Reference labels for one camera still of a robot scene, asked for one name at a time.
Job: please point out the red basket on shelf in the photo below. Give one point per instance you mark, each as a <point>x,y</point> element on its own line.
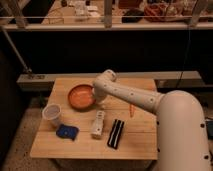
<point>159,12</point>

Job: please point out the white plastic cup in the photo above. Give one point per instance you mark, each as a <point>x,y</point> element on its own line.
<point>52,113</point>

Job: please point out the metal frame rail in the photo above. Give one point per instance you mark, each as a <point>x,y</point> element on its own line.
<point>102,23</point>

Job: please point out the diagonal metal strut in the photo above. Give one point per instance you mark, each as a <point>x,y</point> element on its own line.
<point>26,68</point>

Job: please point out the orange carrot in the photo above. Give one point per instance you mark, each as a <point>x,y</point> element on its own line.
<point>131,110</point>

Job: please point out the blue sponge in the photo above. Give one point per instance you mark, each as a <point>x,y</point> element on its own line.
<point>67,132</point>

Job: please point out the white squeeze bottle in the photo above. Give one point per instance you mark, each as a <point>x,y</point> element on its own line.
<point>98,124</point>

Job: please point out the wooden table board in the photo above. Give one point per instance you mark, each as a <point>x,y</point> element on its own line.
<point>137,142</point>

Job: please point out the orange ceramic bowl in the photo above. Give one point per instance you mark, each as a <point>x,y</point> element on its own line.
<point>81,97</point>

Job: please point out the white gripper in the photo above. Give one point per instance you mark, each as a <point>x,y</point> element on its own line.
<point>100,99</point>

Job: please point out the black white striped cloth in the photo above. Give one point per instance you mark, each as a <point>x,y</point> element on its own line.
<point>115,134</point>

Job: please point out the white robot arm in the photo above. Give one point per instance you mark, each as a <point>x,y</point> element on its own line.
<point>182,142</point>

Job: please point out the black object on shelf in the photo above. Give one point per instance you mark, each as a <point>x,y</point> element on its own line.
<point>132,16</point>

